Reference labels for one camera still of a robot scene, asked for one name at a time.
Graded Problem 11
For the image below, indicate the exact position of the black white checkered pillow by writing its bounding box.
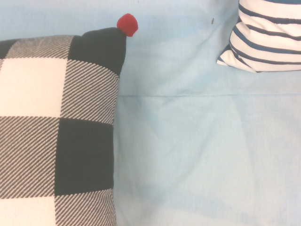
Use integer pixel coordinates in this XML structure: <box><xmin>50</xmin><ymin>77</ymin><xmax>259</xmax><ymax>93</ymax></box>
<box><xmin>0</xmin><ymin>13</ymin><xmax>139</xmax><ymax>226</ymax></box>

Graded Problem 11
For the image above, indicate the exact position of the navy striped white pillow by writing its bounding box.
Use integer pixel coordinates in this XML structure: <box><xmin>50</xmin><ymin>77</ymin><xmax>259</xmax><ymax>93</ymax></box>
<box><xmin>216</xmin><ymin>0</ymin><xmax>301</xmax><ymax>74</ymax></box>

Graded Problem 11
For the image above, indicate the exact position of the light blue bed sheet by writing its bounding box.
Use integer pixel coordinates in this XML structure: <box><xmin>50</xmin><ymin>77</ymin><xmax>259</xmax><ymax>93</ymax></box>
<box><xmin>0</xmin><ymin>0</ymin><xmax>301</xmax><ymax>226</ymax></box>

